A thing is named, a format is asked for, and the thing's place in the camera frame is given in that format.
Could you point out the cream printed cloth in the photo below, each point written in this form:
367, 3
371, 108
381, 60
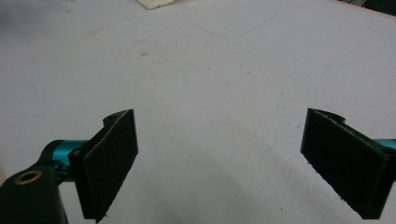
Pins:
152, 3

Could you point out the white foam mat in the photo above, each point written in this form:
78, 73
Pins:
218, 77

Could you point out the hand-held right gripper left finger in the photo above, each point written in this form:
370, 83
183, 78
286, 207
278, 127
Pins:
106, 168

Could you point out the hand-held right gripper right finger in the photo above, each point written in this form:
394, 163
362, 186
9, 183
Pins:
345, 165

